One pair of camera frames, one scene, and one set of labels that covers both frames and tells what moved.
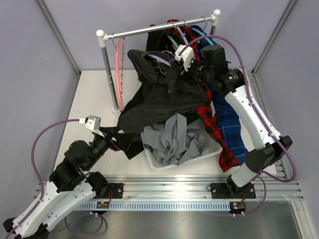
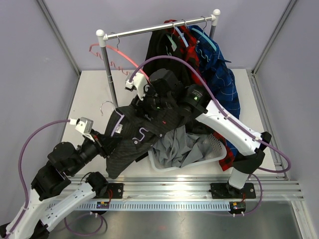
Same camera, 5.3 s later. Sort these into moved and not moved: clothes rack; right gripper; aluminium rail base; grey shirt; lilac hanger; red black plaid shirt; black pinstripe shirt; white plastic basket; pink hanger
Moved: black pinstripe shirt; lilac hanger; right gripper; pink hanger; white plastic basket
Not moved: aluminium rail base; clothes rack; grey shirt; red black plaid shirt
